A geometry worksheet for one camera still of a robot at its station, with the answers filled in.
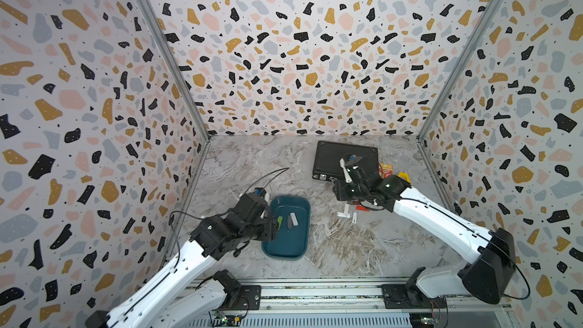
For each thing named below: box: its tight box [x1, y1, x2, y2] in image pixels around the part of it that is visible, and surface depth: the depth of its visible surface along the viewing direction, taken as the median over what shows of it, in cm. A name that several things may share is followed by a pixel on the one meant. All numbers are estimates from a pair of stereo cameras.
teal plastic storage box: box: [261, 195, 311, 260], surface depth 92 cm
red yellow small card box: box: [378, 162, 394, 179], surface depth 109 cm
